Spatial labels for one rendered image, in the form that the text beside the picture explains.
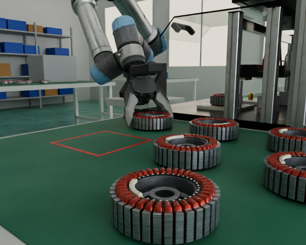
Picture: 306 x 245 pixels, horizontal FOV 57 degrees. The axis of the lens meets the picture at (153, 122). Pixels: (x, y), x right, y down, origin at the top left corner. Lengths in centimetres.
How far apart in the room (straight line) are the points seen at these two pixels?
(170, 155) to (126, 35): 51
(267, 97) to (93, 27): 65
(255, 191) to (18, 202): 29
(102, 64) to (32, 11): 723
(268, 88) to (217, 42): 557
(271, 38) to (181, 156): 45
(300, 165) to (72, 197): 31
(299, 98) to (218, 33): 565
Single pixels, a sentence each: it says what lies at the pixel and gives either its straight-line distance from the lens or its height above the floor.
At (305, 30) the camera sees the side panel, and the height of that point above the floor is 99.
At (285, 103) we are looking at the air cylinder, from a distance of 118.
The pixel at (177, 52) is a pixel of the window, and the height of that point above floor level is 132.
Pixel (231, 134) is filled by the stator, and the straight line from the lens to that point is 63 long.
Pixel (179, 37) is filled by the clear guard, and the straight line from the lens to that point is 103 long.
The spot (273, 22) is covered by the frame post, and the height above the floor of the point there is 102.
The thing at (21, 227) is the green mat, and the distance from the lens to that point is 32.
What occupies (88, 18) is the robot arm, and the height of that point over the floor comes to 109.
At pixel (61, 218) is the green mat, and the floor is 75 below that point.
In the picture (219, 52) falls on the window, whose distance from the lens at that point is 629.
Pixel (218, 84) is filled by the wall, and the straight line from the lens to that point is 629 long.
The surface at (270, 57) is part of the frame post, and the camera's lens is 77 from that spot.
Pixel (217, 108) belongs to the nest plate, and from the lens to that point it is 96.
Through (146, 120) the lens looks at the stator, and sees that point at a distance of 71.
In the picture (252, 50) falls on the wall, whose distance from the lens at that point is 602.
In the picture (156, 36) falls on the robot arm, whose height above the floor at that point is 106.
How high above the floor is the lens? 90
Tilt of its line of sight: 10 degrees down
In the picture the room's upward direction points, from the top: straight up
